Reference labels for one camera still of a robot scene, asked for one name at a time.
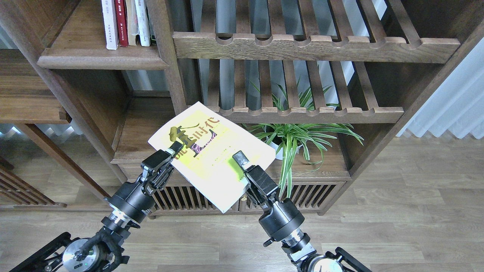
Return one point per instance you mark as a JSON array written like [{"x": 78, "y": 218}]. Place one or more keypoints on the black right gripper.
[{"x": 281, "y": 219}]

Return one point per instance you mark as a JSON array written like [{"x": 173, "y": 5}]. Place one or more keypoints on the white curtain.
[{"x": 457, "y": 107}]

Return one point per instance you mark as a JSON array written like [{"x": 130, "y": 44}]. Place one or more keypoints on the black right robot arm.
[{"x": 306, "y": 258}]

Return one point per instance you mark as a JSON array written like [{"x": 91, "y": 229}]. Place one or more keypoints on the pale purple book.
[{"x": 110, "y": 25}]

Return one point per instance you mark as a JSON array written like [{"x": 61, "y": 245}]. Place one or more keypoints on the yellow cover book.
[{"x": 206, "y": 160}]

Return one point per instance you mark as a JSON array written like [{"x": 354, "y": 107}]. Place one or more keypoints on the wooden side shelf unit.
[{"x": 47, "y": 158}]

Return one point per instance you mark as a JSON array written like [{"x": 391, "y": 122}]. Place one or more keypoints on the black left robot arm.
[{"x": 103, "y": 252}]

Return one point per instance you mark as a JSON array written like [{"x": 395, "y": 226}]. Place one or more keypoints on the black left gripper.
[{"x": 133, "y": 201}]

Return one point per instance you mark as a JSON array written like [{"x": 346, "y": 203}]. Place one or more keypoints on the tan spine upright book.
[{"x": 132, "y": 22}]

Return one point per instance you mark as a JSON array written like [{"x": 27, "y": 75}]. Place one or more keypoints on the green spider plant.
[{"x": 304, "y": 134}]

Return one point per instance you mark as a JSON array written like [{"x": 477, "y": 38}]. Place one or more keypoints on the dark wooden bookshelf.
[{"x": 370, "y": 63}]

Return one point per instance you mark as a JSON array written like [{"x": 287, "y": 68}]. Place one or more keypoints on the white plant pot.
[{"x": 283, "y": 149}]

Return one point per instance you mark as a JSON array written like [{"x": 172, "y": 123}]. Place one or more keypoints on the brass left door knob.
[{"x": 236, "y": 204}]

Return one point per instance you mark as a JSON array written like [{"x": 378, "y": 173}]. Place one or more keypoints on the red cover book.
[{"x": 120, "y": 11}]

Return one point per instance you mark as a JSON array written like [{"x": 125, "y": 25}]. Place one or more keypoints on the green spine upright book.
[{"x": 152, "y": 34}]

